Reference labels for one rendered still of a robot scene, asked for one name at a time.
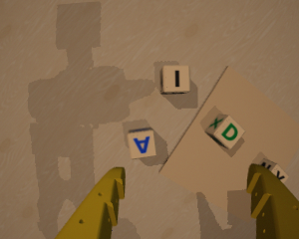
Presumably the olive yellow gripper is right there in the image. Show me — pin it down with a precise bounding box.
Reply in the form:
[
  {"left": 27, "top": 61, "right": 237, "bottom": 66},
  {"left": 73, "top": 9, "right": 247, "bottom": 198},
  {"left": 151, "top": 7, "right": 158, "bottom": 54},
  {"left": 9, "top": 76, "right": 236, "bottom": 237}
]
[{"left": 55, "top": 163, "right": 299, "bottom": 239}]

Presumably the beige block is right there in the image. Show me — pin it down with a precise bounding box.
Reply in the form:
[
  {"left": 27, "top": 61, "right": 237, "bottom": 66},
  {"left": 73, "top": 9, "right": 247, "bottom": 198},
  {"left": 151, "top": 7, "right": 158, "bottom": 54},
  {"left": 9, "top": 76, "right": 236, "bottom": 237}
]
[
  {"left": 259, "top": 158, "right": 289, "bottom": 183},
  {"left": 128, "top": 127, "right": 157, "bottom": 159},
  {"left": 159, "top": 66, "right": 190, "bottom": 95},
  {"left": 204, "top": 114, "right": 245, "bottom": 149}
]

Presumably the tan flat mat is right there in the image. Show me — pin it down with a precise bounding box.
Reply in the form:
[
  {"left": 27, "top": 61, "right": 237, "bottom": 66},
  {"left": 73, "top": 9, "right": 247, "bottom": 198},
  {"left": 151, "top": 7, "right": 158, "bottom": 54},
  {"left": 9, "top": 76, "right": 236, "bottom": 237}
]
[{"left": 159, "top": 66, "right": 299, "bottom": 223}]

